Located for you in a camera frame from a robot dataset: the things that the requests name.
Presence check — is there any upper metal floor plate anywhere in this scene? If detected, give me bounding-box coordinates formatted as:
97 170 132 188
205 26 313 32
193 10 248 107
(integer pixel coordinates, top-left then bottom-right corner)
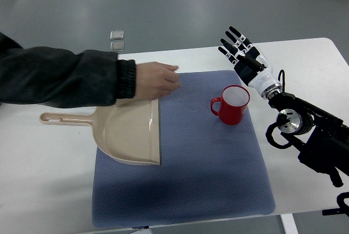
110 31 124 40

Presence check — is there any dark jacket sleeve forearm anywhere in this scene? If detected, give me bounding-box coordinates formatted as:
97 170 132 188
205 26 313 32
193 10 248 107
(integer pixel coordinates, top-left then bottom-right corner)
1 34 136 108

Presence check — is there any white table leg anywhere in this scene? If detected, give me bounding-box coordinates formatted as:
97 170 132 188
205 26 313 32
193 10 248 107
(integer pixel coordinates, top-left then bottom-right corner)
280 213 298 234

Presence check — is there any blue textured mat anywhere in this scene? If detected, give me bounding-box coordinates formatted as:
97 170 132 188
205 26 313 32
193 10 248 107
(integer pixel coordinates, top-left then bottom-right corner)
92 70 275 227

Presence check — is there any bare human hand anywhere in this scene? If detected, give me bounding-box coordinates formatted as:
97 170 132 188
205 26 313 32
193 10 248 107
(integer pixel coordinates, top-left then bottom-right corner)
135 62 180 100

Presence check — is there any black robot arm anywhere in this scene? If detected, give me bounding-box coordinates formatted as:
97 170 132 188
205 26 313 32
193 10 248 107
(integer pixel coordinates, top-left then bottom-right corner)
266 88 348 188

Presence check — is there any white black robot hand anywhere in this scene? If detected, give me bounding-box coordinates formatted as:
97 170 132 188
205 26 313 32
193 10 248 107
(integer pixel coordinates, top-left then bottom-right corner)
218 26 283 100

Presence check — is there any lower metal floor plate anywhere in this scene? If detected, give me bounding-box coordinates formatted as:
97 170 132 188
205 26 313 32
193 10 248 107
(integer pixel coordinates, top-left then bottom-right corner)
110 40 124 51

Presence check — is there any metal floor plate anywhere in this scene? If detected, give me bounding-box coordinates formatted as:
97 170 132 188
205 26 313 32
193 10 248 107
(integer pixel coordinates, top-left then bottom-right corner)
110 31 124 40
110 40 124 51

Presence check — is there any red cup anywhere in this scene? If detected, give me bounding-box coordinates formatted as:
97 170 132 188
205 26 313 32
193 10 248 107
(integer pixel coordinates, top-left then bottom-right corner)
210 85 250 125

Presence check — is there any beige plastic dustpan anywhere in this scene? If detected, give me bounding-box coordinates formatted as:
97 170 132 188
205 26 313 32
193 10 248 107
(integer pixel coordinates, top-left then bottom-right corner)
39 99 161 165

